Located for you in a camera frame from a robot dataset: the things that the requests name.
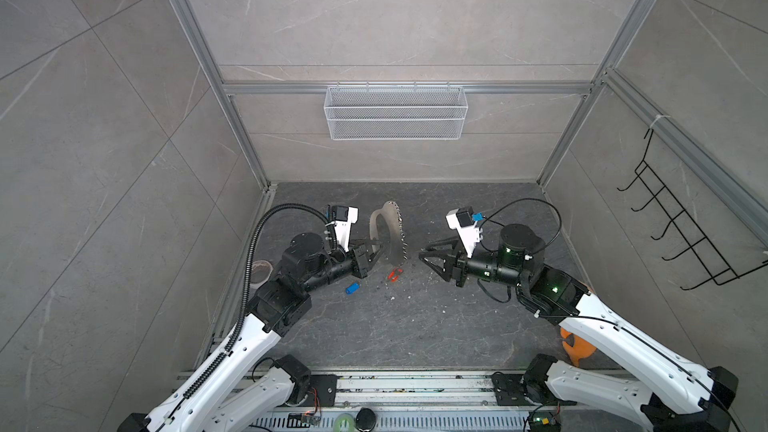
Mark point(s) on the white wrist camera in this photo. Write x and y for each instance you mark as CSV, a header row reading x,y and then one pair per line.
x,y
466,223
342,218

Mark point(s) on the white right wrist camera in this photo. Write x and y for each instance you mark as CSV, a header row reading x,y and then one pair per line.
x,y
466,223

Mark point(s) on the black wire hook rack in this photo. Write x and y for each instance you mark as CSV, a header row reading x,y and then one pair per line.
x,y
717,268

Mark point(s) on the orange round toy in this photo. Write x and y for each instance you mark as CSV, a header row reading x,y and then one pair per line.
x,y
576,347

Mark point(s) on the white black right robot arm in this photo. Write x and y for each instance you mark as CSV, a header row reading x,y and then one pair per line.
x,y
665,392

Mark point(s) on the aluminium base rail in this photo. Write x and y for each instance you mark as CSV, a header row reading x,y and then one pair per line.
x,y
430,400

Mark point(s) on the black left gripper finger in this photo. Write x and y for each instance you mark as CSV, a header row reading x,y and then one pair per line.
x,y
374,248
373,258

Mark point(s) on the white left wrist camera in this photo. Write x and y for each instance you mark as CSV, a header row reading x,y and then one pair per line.
x,y
342,218

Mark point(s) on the white tape roll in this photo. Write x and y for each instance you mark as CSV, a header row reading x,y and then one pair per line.
x,y
261,271

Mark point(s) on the red plastic key tag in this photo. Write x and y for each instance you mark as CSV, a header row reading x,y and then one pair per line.
x,y
394,275

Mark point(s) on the white wire mesh basket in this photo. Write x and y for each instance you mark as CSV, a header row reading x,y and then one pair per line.
x,y
395,112

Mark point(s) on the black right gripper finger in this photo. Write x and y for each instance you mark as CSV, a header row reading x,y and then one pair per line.
x,y
441,264
448,244

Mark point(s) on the blue plastic key tag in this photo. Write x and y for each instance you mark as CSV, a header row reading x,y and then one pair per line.
x,y
352,288

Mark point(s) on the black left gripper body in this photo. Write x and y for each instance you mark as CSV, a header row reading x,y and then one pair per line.
x,y
357,265

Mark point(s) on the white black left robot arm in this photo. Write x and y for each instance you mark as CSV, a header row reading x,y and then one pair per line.
x,y
206,401

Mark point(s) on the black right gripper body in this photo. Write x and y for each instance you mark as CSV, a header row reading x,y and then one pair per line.
x,y
460,270

